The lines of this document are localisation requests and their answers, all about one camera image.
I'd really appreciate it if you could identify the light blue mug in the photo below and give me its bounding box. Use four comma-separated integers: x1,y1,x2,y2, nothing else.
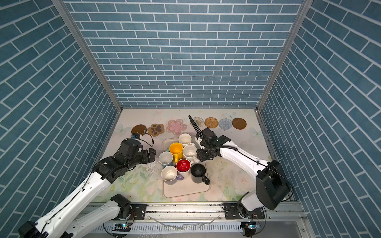
158,151,173,168

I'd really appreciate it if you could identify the woven rattan round coaster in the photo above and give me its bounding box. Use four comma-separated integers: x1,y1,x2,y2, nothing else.
204,117,219,129

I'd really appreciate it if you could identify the white speckled mug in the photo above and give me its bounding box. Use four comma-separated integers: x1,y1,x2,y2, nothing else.
183,144,199,164

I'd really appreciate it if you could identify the light blue round coaster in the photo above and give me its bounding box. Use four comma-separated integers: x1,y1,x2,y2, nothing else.
218,118,233,130

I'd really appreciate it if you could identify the brown round coaster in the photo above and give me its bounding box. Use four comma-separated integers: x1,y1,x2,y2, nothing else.
131,124,147,135
232,118,247,130

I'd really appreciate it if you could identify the cork paw print coaster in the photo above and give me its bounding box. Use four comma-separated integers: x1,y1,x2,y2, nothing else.
147,124,165,137

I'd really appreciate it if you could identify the yellow mug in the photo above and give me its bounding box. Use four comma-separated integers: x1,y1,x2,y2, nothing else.
169,142,183,164

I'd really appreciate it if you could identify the pink flower coaster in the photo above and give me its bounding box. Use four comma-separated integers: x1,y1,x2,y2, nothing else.
166,119,187,135

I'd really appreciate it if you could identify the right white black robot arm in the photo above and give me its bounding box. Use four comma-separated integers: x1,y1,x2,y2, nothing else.
195,128,291,218

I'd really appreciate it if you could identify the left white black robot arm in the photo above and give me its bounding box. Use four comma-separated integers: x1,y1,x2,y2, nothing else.
18,138,156,238

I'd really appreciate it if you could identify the black mug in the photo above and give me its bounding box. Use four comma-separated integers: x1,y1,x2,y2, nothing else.
190,163,210,185

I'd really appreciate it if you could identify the red mug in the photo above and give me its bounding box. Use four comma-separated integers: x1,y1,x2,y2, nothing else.
176,159,191,176

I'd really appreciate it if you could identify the beige plastic tray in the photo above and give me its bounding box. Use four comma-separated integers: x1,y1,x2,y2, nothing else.
161,136,211,199

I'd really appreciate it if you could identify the white mug purple handle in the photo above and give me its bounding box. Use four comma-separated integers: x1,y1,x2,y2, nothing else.
161,166,184,183

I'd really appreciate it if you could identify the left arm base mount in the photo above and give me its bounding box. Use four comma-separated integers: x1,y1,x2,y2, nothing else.
111,204,147,221

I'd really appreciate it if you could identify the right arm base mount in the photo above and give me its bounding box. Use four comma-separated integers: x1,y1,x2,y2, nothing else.
221,203,265,220

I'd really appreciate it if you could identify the aluminium front rail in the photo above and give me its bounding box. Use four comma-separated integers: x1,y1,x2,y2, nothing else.
69,202,308,229

